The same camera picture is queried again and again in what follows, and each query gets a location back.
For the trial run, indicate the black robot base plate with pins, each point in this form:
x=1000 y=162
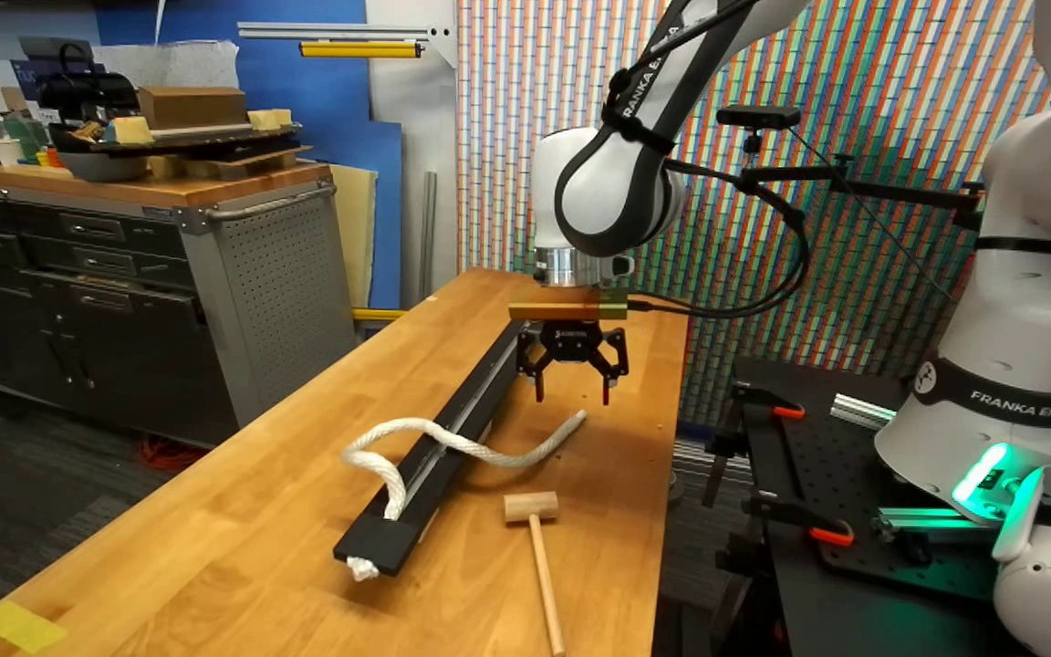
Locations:
x=840 y=467

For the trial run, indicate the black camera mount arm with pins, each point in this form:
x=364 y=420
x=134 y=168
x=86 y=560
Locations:
x=867 y=184

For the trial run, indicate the black device on cabinet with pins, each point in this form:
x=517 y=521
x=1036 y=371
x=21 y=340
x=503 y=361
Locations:
x=75 y=86

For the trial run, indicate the blue board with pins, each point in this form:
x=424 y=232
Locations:
x=308 y=96

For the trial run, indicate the cream foam board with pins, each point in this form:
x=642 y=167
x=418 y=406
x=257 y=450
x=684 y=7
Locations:
x=356 y=237

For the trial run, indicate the wooden mallet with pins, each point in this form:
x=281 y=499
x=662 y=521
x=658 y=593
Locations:
x=531 y=509

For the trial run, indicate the grey metal workbench cabinet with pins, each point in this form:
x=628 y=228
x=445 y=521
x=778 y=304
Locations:
x=125 y=304

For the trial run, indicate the brown cardboard box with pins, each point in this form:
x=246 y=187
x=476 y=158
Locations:
x=192 y=107

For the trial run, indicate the short aluminium extrusion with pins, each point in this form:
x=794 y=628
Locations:
x=864 y=409

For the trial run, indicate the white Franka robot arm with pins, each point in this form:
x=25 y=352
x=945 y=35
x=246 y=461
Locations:
x=1036 y=304

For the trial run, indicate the white rail end piece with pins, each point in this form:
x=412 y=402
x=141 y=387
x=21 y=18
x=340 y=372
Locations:
x=364 y=566

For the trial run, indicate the silver metal rail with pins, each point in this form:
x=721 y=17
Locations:
x=344 y=31

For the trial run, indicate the long black rail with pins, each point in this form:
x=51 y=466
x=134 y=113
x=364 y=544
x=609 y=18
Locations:
x=457 y=420

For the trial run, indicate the white board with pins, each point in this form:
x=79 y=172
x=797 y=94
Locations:
x=427 y=112

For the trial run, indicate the multicoloured patterned backdrop panel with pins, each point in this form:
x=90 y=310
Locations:
x=893 y=96

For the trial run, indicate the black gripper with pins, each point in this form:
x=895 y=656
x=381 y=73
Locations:
x=575 y=340

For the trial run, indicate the black stereo camera bar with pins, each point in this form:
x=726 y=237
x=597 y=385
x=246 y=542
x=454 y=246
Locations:
x=757 y=117

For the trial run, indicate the yellow spirit level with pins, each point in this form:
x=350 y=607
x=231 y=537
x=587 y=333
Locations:
x=359 y=48

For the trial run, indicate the yellow sponge block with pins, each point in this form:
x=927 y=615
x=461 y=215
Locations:
x=130 y=129
x=271 y=117

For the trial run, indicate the yellow sticky note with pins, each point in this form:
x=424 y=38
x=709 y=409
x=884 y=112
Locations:
x=21 y=627

